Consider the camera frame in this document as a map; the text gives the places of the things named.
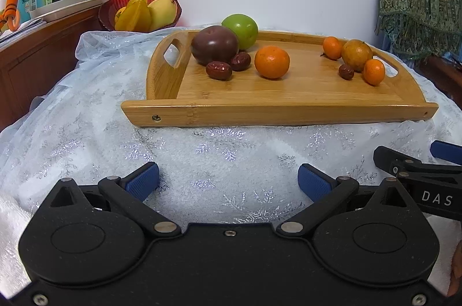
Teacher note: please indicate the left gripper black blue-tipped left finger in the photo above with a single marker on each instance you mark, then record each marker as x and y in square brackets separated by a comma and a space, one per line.
[126, 196]

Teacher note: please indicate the person's right hand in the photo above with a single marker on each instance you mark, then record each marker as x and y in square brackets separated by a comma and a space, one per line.
[456, 271]

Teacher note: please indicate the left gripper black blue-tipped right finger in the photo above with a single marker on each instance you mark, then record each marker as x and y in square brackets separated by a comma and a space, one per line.
[327, 196]

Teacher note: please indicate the wooden side table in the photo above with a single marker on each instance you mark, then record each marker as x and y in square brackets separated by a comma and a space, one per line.
[444, 75]

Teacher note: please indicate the orange handled tool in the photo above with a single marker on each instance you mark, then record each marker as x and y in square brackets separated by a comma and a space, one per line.
[11, 16]

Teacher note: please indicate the dark red jujube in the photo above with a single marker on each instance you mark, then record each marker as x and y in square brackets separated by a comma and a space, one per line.
[241, 61]

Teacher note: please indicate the yellow mango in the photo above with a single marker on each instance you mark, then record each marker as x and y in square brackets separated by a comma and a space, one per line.
[163, 13]

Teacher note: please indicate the wooden cabinet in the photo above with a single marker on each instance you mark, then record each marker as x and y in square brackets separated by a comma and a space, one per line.
[32, 65]

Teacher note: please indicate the white rectangular tray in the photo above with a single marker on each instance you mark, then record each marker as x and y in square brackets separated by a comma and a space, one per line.
[64, 8]

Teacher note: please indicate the red jujube partly hidden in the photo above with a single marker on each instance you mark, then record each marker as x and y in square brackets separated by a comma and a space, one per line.
[346, 72]

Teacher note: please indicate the white lace tablecloth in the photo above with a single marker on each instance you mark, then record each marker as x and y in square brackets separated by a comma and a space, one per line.
[212, 175]

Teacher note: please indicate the brownish passion fruit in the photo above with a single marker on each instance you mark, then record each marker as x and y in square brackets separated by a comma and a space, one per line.
[355, 53]

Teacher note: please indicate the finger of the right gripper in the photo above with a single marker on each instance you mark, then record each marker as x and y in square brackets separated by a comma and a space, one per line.
[447, 151]

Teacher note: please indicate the green apple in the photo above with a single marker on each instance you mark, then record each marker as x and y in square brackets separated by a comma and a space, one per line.
[244, 27]

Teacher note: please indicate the red fruit bowl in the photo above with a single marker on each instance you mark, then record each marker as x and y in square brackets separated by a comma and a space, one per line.
[110, 7]

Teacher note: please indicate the orange mandarin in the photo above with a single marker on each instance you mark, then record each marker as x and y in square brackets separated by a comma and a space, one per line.
[272, 62]

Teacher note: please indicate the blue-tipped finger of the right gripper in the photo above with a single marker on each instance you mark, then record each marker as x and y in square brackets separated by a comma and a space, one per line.
[396, 164]

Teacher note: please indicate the small orange kumquat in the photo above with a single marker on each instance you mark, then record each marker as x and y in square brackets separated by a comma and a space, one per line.
[332, 48]

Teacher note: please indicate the bamboo serving tray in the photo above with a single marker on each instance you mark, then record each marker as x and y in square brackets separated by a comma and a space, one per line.
[180, 94]

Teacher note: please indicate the dark purple round fruit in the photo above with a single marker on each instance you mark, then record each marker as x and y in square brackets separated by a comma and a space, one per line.
[215, 43]

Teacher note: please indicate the yellow starfruit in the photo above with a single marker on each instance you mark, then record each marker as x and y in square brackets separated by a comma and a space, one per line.
[136, 17]

